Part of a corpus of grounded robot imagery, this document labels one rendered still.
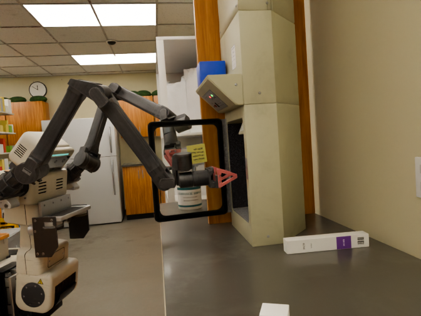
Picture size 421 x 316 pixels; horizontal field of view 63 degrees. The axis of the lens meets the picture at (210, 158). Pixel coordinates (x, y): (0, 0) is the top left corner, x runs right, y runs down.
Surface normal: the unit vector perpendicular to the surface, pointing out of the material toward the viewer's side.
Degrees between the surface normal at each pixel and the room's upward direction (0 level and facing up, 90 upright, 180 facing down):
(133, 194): 90
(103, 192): 90
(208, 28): 90
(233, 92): 90
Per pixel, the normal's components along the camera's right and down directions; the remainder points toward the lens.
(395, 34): -0.99, 0.07
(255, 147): 0.15, 0.04
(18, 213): -0.14, 0.06
